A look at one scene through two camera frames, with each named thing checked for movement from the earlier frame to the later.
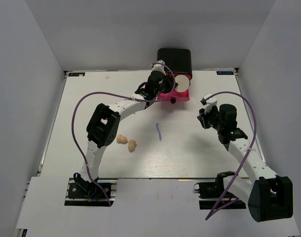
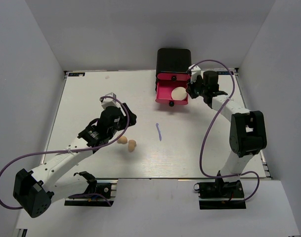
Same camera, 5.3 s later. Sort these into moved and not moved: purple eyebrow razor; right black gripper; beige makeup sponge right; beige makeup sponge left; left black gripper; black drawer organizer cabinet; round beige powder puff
Moved: left black gripper; round beige powder puff; right black gripper
Not moved: beige makeup sponge left; black drawer organizer cabinet; beige makeup sponge right; purple eyebrow razor
